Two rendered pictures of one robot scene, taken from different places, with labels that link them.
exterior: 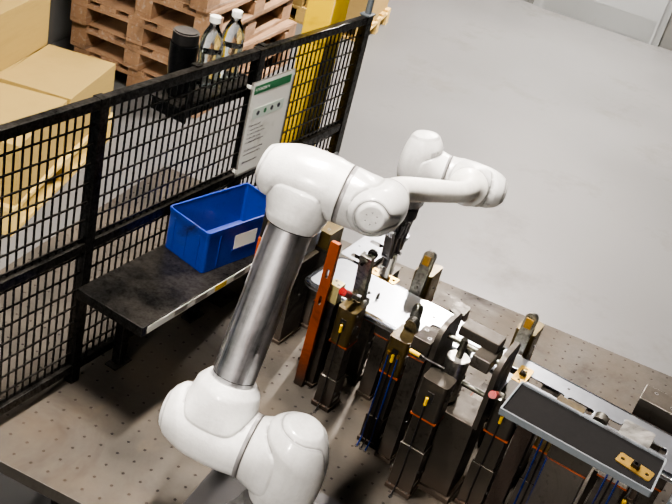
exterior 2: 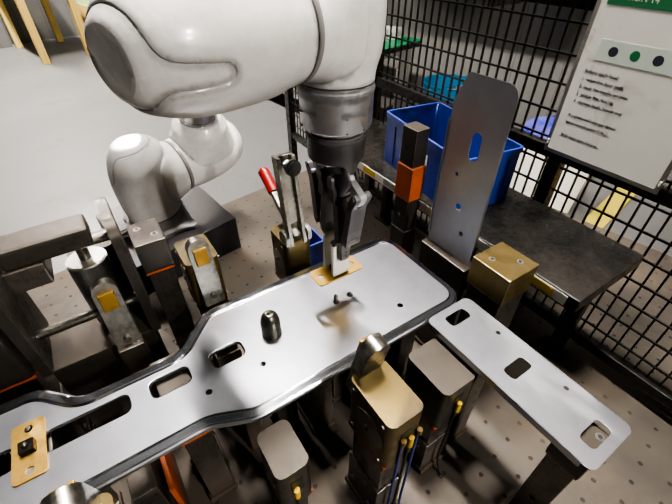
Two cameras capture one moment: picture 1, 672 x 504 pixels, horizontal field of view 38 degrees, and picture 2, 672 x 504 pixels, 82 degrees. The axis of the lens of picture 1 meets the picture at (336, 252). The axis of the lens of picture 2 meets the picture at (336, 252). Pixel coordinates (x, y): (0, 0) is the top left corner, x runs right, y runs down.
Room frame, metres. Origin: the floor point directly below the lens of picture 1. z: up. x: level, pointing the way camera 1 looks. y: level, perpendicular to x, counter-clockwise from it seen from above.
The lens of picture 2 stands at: (2.60, -0.55, 1.51)
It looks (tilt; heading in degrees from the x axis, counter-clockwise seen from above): 40 degrees down; 123
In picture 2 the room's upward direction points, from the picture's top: straight up
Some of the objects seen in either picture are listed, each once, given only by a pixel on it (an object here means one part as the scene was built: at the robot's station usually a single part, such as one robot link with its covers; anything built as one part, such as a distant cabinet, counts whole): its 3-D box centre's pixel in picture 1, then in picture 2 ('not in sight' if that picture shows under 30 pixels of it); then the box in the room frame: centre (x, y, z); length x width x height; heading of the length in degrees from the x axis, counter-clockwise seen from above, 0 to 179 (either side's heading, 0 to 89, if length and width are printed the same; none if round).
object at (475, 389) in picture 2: not in sight; (463, 390); (2.59, -0.09, 0.84); 0.05 x 0.05 x 0.29; 66
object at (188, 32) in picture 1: (181, 62); not in sight; (2.41, 0.53, 1.52); 0.07 x 0.07 x 0.18
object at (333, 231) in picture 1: (314, 273); (481, 326); (2.57, 0.05, 0.88); 0.08 x 0.08 x 0.36; 66
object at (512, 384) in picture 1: (490, 451); (33, 385); (1.94, -0.52, 0.89); 0.12 x 0.07 x 0.38; 156
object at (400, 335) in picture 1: (385, 390); (213, 313); (2.09, -0.23, 0.88); 0.11 x 0.07 x 0.37; 156
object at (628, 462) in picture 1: (635, 465); not in sight; (1.69, -0.76, 1.17); 0.08 x 0.04 x 0.01; 58
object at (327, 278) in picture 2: (384, 274); (336, 268); (2.35, -0.15, 1.08); 0.08 x 0.04 x 0.01; 66
